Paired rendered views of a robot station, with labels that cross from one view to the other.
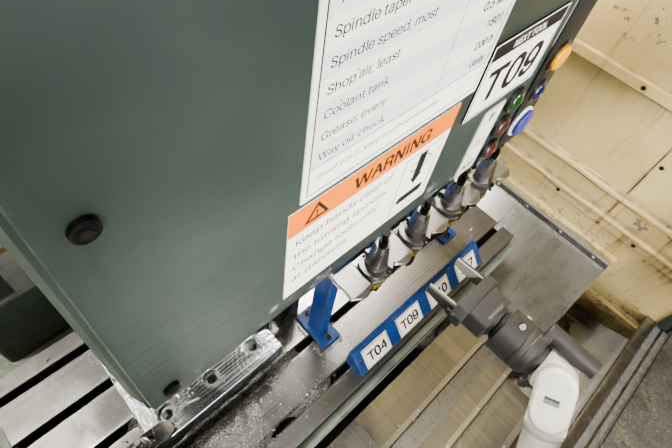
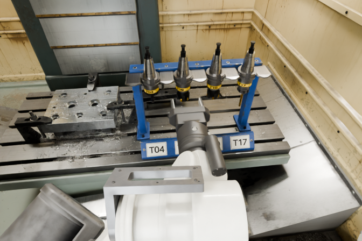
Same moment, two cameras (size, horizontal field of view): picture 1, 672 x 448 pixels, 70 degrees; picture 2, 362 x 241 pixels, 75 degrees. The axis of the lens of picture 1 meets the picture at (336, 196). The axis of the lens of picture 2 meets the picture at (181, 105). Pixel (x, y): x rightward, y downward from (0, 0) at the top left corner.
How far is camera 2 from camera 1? 0.71 m
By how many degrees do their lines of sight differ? 32
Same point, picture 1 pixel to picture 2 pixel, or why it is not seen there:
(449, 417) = not seen: hidden behind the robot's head
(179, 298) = not seen: outside the picture
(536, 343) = (194, 139)
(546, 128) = (336, 83)
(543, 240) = (320, 168)
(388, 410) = not seen: hidden behind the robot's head
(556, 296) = (310, 206)
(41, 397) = (37, 103)
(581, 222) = (350, 161)
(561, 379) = (187, 158)
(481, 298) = (189, 112)
